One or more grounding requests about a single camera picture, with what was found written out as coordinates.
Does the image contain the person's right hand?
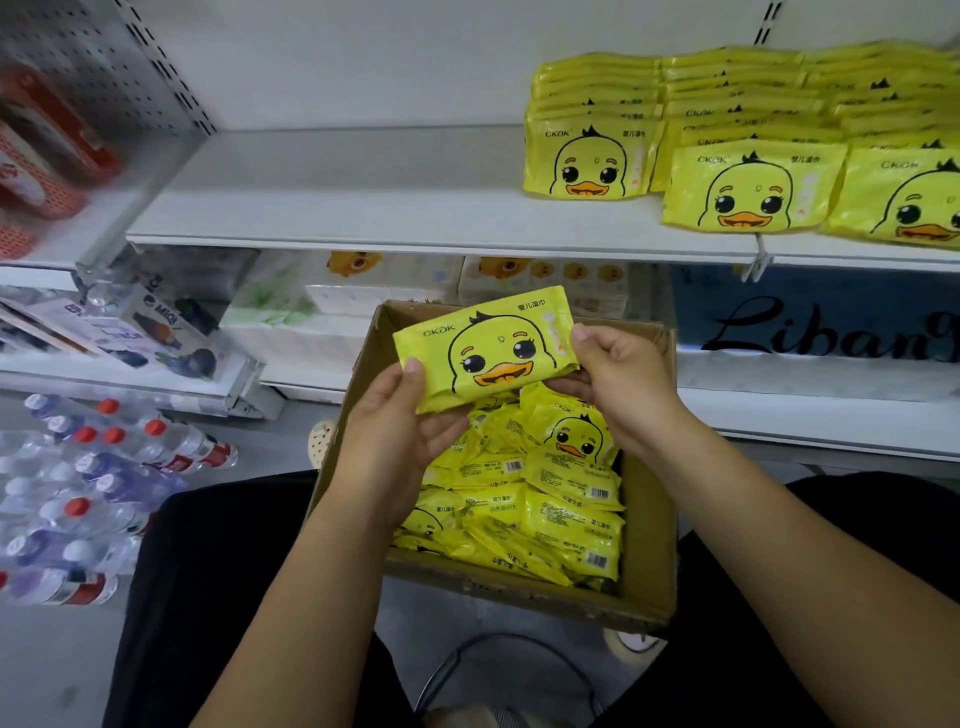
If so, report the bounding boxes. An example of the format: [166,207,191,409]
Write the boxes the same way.
[543,322,692,459]

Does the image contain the person's left hand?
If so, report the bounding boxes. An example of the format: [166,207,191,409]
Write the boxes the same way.
[333,357,474,527]

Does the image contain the brown cardboard box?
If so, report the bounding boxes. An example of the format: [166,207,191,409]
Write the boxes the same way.
[307,300,680,635]

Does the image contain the yellow duck packet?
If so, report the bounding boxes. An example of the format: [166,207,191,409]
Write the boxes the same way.
[393,285,581,416]

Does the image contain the white metal shelf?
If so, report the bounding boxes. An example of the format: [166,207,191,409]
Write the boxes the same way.
[124,0,960,462]

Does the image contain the person's left forearm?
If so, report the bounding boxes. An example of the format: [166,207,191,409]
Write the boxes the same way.
[192,495,429,728]

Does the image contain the person's right forearm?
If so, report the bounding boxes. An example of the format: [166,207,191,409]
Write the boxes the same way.
[637,412,960,728]

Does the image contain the person's left cream clog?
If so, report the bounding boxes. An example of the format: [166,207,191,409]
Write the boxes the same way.
[307,417,339,470]

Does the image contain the white duck tissue pack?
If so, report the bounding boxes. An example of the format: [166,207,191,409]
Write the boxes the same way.
[307,250,464,317]
[457,255,632,320]

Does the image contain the person's black trousers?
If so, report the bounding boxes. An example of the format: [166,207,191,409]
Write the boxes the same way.
[102,469,960,728]

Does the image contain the white pegboard shelf unit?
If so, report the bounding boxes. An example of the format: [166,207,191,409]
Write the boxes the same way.
[0,0,287,422]

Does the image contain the green white tissue pack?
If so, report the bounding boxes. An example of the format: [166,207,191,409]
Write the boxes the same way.
[222,252,369,384]

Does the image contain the MIQI boxes with fruit print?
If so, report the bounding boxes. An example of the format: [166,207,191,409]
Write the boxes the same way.
[0,285,227,377]

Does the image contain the pack of red-capped bottles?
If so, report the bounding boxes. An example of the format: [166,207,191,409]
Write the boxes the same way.
[0,393,239,609]

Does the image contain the metal frame stool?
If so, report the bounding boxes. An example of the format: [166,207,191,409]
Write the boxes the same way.
[412,630,602,728]

